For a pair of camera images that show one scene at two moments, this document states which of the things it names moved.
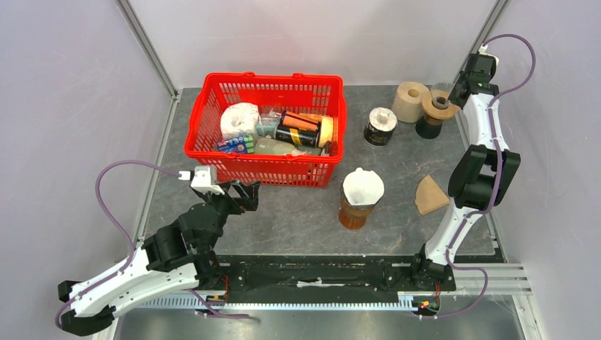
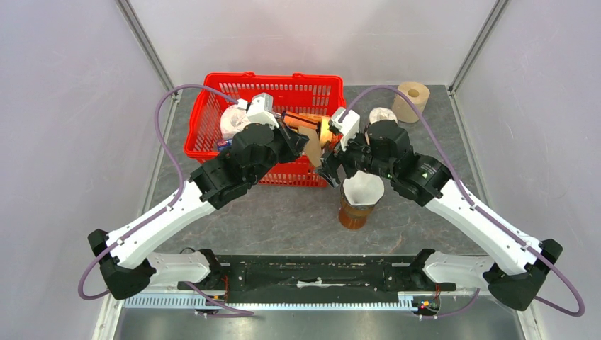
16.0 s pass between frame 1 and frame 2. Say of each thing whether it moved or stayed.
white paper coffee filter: stayed
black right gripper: moved
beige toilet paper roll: stayed
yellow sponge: stayed
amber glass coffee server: stayed
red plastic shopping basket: stayed
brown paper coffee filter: moved
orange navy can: stayed
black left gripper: moved
